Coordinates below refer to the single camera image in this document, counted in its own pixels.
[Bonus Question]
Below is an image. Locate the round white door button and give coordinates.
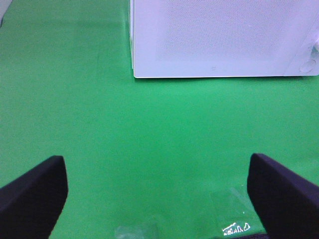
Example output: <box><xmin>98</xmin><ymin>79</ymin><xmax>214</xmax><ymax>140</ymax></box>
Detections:
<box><xmin>300</xmin><ymin>60</ymin><xmax>316</xmax><ymax>73</ymax></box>

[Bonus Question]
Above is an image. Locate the white microwave oven body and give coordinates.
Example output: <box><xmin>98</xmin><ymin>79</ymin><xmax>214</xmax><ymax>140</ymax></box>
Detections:
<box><xmin>129</xmin><ymin>0</ymin><xmax>319</xmax><ymax>79</ymax></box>

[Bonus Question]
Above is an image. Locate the clear tape patch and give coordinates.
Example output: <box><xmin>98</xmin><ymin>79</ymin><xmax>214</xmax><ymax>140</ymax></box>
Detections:
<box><xmin>114</xmin><ymin>223</ymin><xmax>160</xmax><ymax>239</ymax></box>

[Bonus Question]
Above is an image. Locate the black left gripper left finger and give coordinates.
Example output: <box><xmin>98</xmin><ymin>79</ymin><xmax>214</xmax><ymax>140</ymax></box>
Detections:
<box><xmin>0</xmin><ymin>155</ymin><xmax>68</xmax><ymax>239</ymax></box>

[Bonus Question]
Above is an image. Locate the white microwave door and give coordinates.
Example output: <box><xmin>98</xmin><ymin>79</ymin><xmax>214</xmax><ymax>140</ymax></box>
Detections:
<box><xmin>131</xmin><ymin>0</ymin><xmax>319</xmax><ymax>79</ymax></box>

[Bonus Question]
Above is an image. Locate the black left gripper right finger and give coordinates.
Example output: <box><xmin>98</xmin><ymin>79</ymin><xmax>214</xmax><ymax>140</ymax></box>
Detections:
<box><xmin>247</xmin><ymin>153</ymin><xmax>319</xmax><ymax>239</ymax></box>

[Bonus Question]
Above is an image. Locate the clear plastic wrap piece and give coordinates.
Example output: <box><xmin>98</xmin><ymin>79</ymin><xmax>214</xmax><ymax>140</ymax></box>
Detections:
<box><xmin>210</xmin><ymin>184</ymin><xmax>265</xmax><ymax>239</ymax></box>

